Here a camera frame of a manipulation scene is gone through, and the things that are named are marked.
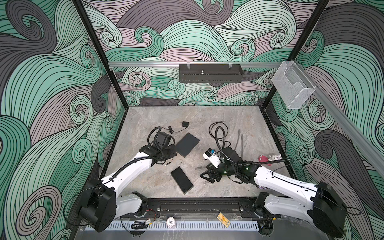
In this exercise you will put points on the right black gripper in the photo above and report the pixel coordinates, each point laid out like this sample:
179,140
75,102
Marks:
212,171

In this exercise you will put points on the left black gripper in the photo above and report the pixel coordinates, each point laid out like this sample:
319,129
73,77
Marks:
173,153

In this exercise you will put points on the small black ribbed switch box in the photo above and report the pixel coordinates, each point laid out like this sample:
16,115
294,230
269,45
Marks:
182,180

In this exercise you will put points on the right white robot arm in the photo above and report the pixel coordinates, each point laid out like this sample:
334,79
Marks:
319,204

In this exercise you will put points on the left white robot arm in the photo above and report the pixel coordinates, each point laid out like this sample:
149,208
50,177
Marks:
100,200

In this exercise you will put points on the yellow tag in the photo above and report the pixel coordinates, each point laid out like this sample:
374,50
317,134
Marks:
225,221

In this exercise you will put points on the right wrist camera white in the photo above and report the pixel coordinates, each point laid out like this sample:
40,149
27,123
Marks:
212,156

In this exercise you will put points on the large black switch box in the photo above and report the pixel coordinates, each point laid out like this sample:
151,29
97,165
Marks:
186,145

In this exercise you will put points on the black wall power adapter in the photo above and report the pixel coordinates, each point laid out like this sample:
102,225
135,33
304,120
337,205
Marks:
185,124

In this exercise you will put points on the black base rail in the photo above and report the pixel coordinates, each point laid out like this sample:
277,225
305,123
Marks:
244,207

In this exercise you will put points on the white slotted cable duct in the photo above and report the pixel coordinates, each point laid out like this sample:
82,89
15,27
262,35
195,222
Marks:
210,225

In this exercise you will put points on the black perforated wall tray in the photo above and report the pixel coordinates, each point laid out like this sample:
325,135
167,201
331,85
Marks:
212,74

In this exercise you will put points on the black corner frame post left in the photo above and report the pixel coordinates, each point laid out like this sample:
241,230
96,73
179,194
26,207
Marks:
95,41

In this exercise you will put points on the black corner frame post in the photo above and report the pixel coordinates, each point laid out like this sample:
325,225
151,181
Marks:
310,25
95,41

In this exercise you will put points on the aluminium wall rail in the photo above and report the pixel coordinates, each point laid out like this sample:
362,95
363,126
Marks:
166,64

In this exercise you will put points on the clear plastic wall bin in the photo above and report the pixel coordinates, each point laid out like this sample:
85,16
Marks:
293,84

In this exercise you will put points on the black corner frame post right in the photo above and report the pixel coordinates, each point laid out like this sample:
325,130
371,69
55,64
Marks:
310,25

